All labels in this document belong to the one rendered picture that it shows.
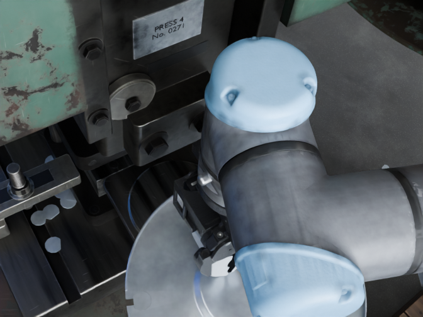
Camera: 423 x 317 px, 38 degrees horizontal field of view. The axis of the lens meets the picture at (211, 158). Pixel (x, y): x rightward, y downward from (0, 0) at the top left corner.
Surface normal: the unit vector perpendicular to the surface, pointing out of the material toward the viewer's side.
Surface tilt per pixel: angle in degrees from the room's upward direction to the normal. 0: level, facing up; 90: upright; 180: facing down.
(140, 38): 90
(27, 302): 0
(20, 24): 90
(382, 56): 0
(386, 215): 14
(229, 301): 5
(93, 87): 90
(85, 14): 90
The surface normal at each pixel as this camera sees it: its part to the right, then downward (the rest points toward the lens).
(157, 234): 0.17, -0.47
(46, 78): 0.51, 0.76
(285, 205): -0.11, -0.47
